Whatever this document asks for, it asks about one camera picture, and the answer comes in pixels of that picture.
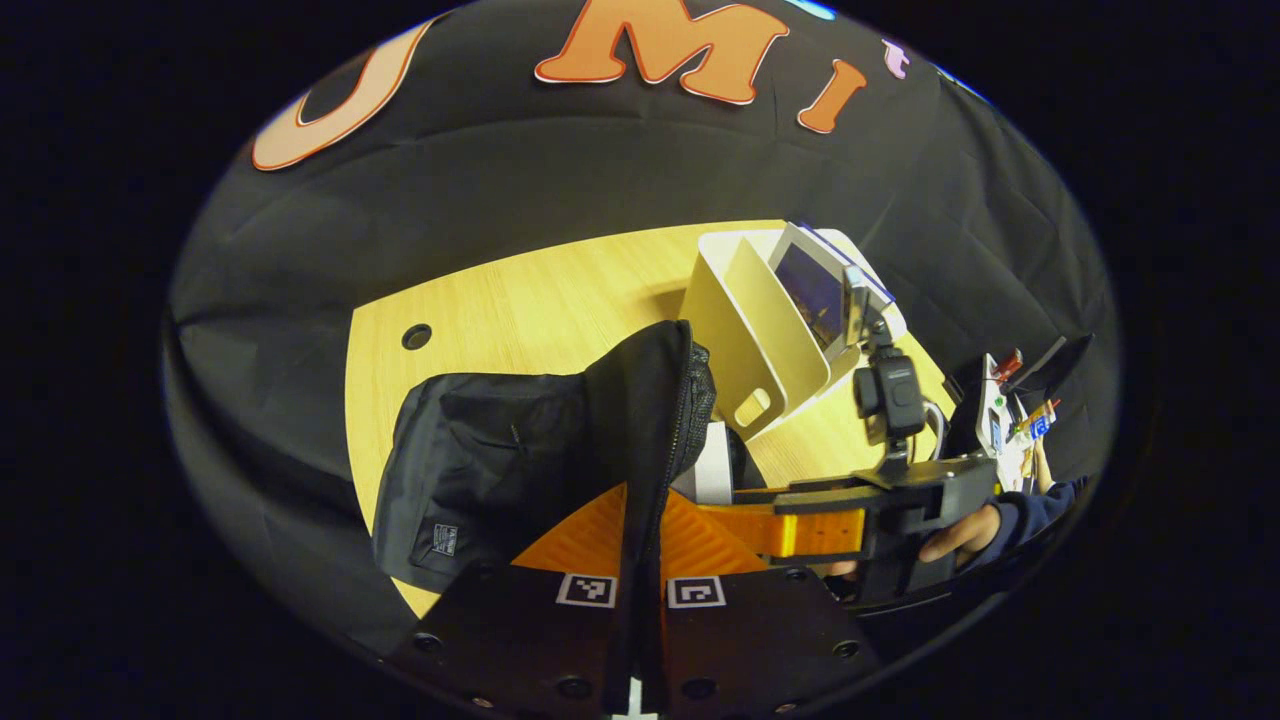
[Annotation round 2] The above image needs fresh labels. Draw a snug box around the white side desk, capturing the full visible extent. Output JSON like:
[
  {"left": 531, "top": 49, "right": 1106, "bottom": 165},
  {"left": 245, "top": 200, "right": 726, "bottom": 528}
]
[{"left": 975, "top": 345, "right": 1066, "bottom": 491}]

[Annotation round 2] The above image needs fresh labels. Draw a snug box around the black backdrop cloth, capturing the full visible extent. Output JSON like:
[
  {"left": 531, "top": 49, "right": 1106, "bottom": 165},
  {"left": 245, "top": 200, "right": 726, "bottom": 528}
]
[{"left": 165, "top": 0, "right": 1121, "bottom": 661}]

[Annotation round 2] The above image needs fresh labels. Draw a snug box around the black schoolbag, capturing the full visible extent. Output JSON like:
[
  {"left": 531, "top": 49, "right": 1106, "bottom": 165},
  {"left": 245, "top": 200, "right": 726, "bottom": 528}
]
[{"left": 372, "top": 320, "right": 771, "bottom": 716}]

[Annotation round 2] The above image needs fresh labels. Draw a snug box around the white bookshelf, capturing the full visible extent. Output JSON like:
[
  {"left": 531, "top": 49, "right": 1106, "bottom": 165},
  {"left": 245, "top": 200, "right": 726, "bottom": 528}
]
[{"left": 680, "top": 222, "right": 911, "bottom": 441}]

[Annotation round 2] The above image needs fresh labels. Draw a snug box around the blue cover book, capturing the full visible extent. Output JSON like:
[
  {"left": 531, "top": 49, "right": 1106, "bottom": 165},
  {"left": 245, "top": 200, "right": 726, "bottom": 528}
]
[{"left": 768, "top": 222, "right": 896, "bottom": 361}]

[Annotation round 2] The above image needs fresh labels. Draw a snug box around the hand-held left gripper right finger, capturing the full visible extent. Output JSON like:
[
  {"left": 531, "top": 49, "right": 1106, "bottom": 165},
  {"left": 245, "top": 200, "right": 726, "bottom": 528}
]
[{"left": 660, "top": 490, "right": 883, "bottom": 720}]

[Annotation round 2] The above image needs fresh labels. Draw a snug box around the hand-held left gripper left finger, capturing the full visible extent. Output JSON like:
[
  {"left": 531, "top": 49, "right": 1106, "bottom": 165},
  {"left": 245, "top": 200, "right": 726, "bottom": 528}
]
[{"left": 385, "top": 485, "right": 631, "bottom": 720}]

